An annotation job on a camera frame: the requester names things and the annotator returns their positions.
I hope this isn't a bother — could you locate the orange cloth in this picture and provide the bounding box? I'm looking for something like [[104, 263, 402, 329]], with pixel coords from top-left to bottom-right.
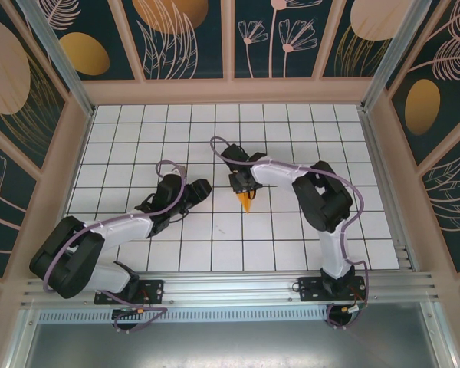
[[237, 191, 256, 215]]

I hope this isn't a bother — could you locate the grey metal sheet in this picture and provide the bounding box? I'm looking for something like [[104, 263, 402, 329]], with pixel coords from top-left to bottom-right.
[[18, 320, 445, 368]]

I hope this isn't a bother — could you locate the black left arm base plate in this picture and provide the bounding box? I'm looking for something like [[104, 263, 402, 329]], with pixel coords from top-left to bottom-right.
[[94, 278, 166, 306]]

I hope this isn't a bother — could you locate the aluminium mounting rail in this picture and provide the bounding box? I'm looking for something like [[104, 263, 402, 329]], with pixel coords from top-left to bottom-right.
[[21, 271, 442, 307]]

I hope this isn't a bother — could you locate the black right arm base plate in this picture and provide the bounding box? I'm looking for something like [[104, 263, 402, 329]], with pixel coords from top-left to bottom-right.
[[297, 276, 369, 304]]

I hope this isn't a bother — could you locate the slotted grey cable duct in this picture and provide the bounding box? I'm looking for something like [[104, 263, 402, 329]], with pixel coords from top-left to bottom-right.
[[38, 310, 330, 323]]

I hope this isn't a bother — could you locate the aluminium side rail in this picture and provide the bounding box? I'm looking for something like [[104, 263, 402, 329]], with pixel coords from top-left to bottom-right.
[[358, 107, 421, 274]]

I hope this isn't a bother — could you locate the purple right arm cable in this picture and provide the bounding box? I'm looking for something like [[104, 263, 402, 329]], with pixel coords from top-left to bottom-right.
[[209, 136, 371, 330]]

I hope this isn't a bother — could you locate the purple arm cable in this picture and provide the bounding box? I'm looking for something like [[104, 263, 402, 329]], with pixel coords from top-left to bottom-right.
[[41, 159, 188, 335], [209, 136, 371, 330]]

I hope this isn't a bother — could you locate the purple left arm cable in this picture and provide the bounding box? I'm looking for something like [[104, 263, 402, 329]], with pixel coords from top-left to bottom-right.
[[41, 159, 188, 335]]

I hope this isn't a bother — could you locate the aluminium frame post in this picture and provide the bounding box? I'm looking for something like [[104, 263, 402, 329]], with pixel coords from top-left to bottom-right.
[[15, 0, 97, 119], [360, 0, 433, 114]]

